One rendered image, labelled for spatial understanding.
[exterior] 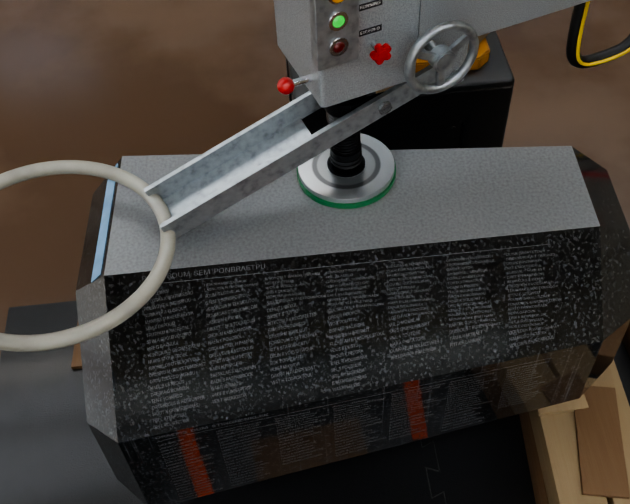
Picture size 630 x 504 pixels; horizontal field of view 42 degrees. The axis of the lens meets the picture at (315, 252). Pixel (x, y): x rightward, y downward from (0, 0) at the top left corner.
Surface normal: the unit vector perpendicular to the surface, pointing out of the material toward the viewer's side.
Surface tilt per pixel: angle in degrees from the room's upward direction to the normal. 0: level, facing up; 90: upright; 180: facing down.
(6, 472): 0
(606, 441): 0
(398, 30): 90
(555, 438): 0
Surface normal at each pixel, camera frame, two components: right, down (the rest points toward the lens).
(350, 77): 0.40, 0.70
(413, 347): 0.04, 0.09
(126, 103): -0.04, -0.64
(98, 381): -0.70, 0.11
